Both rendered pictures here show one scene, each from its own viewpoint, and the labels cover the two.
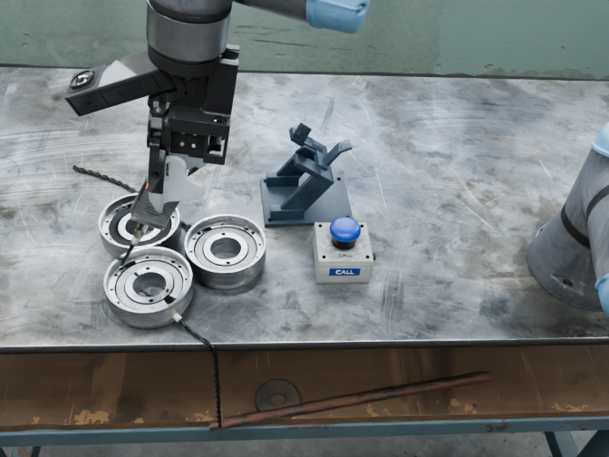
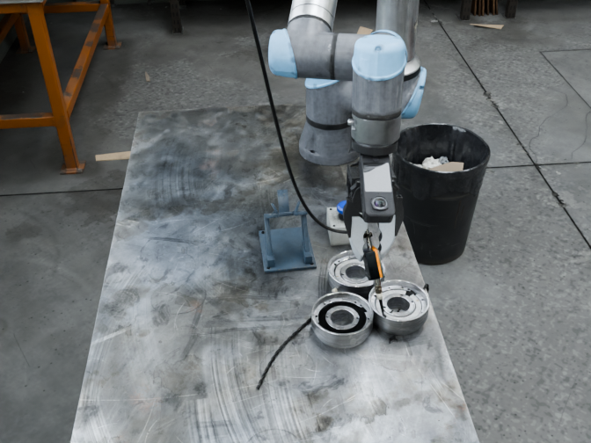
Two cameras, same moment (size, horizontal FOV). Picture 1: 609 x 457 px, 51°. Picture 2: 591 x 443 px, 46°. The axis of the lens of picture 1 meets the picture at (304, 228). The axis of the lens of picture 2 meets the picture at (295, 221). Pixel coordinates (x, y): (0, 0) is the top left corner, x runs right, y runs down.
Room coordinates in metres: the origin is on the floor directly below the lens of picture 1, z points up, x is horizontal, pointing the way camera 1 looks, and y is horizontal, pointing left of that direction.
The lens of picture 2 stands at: (0.62, 1.08, 1.67)
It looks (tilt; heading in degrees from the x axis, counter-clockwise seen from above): 37 degrees down; 273
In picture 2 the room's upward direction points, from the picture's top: 1 degrees counter-clockwise
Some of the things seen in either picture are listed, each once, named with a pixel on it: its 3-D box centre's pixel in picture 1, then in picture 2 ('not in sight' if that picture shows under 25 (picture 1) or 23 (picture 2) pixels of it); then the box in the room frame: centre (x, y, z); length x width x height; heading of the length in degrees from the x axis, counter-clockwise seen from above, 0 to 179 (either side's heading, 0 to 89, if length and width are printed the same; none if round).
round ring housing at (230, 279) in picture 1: (226, 252); (355, 276); (0.56, 0.10, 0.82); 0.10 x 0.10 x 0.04
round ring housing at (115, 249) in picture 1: (140, 229); (342, 321); (0.59, 0.22, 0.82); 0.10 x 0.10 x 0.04
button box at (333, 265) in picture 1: (345, 252); (346, 222); (0.58, -0.06, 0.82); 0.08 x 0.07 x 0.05; 97
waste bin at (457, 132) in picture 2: not in sight; (434, 196); (0.23, -1.04, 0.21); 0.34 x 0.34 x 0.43
